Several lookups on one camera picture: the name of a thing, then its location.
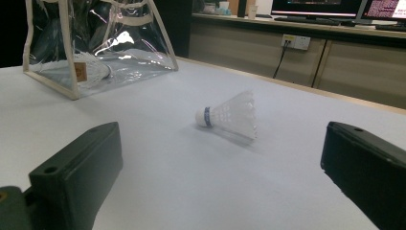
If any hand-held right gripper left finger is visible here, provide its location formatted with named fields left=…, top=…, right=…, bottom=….
left=28, top=121, right=124, bottom=230

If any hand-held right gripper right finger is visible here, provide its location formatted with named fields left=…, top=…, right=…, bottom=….
left=320, top=121, right=406, bottom=230

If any white shuttlecock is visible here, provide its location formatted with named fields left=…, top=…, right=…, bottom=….
left=30, top=58, right=70, bottom=75
left=194, top=90, right=259, bottom=141
left=68, top=51, right=113, bottom=90

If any clear bag with beige trim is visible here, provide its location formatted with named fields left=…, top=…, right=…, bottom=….
left=22, top=0, right=180, bottom=101

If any beige wooden cabinet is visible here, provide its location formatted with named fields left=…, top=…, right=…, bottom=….
left=188, top=13, right=406, bottom=110

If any white table mat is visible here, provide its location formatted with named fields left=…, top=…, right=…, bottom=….
left=0, top=57, right=406, bottom=230

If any black keyboard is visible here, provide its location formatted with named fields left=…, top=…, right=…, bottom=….
left=274, top=16, right=341, bottom=27
left=374, top=23, right=406, bottom=33

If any computer monitor with pink screen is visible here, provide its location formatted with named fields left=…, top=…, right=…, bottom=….
left=362, top=0, right=406, bottom=22

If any large computer monitor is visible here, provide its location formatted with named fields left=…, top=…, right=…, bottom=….
left=271, top=0, right=363, bottom=18

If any white paper cup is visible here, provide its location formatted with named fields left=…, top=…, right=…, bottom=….
left=247, top=4, right=259, bottom=20

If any teal desk item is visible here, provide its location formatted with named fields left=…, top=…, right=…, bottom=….
left=216, top=1, right=232, bottom=16

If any black wall cable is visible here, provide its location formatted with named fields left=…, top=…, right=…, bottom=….
left=272, top=40, right=290, bottom=80

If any white wall socket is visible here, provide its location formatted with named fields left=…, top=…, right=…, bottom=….
left=281, top=34, right=311, bottom=52

